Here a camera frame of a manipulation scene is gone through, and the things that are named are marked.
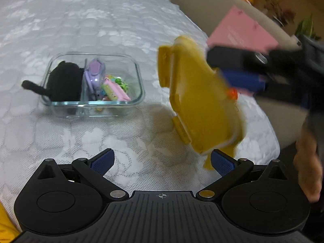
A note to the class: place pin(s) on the colourful printed card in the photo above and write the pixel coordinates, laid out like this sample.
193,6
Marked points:
110,77

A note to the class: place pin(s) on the red orange toy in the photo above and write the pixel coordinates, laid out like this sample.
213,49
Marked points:
232,93

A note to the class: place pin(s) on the divided glass container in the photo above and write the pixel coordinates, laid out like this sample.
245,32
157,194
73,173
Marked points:
108,105

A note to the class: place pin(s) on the pink booklet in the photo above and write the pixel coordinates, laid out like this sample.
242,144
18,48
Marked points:
240,30

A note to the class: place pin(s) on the green toy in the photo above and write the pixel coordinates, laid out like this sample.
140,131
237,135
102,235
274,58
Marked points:
120,82

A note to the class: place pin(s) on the purple capsule toy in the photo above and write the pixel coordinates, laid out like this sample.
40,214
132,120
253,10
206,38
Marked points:
93,73

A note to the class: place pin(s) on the person's yellow clothing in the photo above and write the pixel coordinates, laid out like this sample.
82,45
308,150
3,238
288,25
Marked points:
7,222

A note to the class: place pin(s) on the pink toy phone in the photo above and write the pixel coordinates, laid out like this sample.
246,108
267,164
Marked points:
116,91

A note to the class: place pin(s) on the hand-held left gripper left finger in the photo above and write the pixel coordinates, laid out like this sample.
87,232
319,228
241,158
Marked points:
102,162

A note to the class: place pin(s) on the person's right forearm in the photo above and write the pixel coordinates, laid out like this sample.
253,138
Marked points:
308,167

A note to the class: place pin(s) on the yellow container lid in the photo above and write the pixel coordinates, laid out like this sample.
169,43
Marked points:
202,106

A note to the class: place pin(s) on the dried flower bouquet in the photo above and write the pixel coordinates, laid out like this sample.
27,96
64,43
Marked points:
276,7

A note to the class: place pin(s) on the black cat plush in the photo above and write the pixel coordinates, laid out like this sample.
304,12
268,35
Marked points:
64,81

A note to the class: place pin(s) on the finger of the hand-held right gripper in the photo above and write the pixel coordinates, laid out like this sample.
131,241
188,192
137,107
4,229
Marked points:
245,81
227,57

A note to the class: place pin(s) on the green plant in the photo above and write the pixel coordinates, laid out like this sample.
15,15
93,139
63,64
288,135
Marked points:
306,27

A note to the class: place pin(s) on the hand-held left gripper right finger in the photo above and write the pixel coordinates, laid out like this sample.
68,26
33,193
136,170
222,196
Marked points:
224,163

